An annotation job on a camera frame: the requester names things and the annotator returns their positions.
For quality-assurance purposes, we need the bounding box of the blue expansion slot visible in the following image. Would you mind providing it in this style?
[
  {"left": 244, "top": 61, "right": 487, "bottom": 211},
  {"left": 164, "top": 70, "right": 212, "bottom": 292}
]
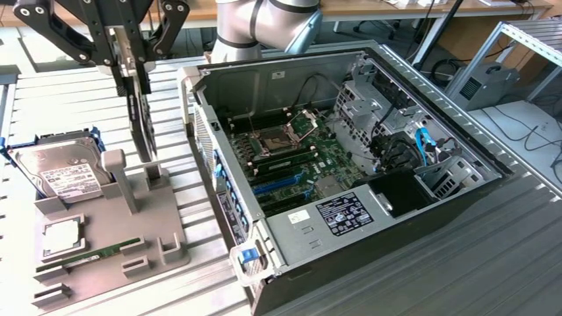
[{"left": 252, "top": 173, "right": 304, "bottom": 196}]

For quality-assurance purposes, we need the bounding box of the grey parts rack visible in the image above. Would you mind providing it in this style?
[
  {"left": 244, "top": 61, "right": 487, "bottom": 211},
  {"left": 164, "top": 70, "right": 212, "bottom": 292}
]
[{"left": 29, "top": 148, "right": 192, "bottom": 309}]

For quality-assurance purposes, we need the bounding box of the metal socket cover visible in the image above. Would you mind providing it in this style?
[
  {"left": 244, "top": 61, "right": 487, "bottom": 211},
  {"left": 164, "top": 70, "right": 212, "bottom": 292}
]
[{"left": 283, "top": 109, "right": 319, "bottom": 141}]

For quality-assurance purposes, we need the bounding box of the thin black wire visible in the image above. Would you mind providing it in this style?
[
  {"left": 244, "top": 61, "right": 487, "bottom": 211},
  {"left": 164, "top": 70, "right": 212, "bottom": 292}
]
[{"left": 294, "top": 74, "right": 346, "bottom": 109}]

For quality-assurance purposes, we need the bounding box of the coiled black cable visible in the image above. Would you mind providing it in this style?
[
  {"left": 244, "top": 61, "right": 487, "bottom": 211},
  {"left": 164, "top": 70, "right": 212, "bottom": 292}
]
[{"left": 431, "top": 59, "right": 463, "bottom": 84}]

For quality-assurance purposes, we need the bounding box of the thin locking lever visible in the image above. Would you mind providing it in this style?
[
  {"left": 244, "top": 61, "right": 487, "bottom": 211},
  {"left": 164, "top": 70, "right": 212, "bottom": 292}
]
[{"left": 246, "top": 108, "right": 260, "bottom": 136}]

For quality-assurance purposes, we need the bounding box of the open black PC case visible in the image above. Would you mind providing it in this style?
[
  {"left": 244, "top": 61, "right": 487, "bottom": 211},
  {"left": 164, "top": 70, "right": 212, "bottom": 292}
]
[{"left": 178, "top": 41, "right": 517, "bottom": 316}]

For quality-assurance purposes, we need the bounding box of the black cable on table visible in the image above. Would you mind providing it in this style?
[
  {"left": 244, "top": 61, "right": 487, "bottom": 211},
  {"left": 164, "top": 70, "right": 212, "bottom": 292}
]
[{"left": 481, "top": 105, "right": 562, "bottom": 157}]

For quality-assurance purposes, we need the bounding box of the silver chipset heatsink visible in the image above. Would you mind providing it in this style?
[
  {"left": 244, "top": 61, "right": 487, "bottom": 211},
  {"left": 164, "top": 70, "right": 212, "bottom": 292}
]
[{"left": 314, "top": 176, "right": 346, "bottom": 196}]

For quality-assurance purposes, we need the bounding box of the green motherboard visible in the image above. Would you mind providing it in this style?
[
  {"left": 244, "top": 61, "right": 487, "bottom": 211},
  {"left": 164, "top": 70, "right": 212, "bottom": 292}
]
[{"left": 227, "top": 110, "right": 352, "bottom": 215}]

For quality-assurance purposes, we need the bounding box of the aluminium frame shelf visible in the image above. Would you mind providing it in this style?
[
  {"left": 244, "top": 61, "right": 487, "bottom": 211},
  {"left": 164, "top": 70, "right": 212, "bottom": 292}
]
[{"left": 443, "top": 18, "right": 562, "bottom": 103}]

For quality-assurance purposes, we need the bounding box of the black wire bundle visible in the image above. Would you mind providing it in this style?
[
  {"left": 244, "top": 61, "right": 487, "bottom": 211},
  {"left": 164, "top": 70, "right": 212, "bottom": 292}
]
[{"left": 371, "top": 76, "right": 419, "bottom": 172}]

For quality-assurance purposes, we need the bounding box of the grey computer box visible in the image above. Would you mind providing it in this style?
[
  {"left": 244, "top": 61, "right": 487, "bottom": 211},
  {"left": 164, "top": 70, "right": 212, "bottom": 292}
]
[{"left": 455, "top": 61, "right": 522, "bottom": 112}]

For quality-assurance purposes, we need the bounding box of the black slanted pole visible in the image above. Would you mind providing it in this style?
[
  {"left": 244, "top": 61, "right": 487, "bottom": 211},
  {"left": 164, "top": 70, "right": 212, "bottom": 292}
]
[{"left": 410, "top": 0, "right": 466, "bottom": 67}]

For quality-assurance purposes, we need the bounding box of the blue wire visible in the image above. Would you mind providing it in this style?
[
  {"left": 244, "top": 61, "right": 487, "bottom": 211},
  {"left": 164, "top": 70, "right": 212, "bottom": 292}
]
[{"left": 414, "top": 127, "right": 435, "bottom": 171}]

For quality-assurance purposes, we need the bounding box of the black graphics card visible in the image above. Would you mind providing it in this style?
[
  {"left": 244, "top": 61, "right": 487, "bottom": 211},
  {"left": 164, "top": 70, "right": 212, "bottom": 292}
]
[{"left": 115, "top": 28, "right": 160, "bottom": 163}]

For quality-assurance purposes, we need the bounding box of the metal drive cage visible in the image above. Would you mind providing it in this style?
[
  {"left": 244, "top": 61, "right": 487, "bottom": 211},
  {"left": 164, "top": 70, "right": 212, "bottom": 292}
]
[{"left": 332, "top": 80, "right": 423, "bottom": 141}]

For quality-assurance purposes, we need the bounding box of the metal disk bay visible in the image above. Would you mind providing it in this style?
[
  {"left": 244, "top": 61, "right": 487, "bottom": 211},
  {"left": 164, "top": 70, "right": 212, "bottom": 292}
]
[{"left": 414, "top": 157, "right": 485, "bottom": 202}]

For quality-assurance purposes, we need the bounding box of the installed RAM stick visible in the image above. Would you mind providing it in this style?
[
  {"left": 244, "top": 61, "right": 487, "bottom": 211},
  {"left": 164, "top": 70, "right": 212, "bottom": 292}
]
[{"left": 255, "top": 157, "right": 316, "bottom": 172}]

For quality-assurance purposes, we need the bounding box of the silver hard disk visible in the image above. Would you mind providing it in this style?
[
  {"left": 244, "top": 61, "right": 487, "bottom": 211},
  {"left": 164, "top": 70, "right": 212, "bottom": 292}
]
[{"left": 9, "top": 136, "right": 109, "bottom": 203}]

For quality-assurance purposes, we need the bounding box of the CPU socket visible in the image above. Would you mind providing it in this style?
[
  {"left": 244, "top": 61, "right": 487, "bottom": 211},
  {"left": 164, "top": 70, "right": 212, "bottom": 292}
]
[{"left": 250, "top": 130, "right": 304, "bottom": 159}]

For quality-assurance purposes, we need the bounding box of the green RAM stick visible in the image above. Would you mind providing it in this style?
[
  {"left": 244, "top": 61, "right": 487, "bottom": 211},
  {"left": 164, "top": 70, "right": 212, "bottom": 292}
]
[{"left": 35, "top": 237, "right": 144, "bottom": 273}]

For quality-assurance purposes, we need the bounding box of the wooden desk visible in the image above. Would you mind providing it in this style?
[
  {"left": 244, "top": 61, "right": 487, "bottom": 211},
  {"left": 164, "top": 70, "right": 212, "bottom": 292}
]
[{"left": 319, "top": 0, "right": 555, "bottom": 23}]

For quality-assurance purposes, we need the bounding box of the black office chair base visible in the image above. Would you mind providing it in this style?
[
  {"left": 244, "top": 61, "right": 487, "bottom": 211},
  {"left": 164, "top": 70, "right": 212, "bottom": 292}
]
[{"left": 350, "top": 19, "right": 403, "bottom": 41}]

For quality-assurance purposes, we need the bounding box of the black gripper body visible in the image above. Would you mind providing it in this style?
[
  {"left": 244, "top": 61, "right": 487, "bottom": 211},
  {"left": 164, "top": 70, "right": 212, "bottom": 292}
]
[{"left": 51, "top": 0, "right": 163, "bottom": 40}]

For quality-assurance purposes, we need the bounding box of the grey power supply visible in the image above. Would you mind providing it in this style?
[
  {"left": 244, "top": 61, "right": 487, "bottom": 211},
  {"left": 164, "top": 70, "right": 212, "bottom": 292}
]
[{"left": 263, "top": 183, "right": 394, "bottom": 266}]

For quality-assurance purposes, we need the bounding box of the silver CPU chip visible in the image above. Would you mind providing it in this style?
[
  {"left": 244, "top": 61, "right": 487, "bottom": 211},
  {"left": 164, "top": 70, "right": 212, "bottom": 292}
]
[{"left": 41, "top": 221, "right": 85, "bottom": 261}]

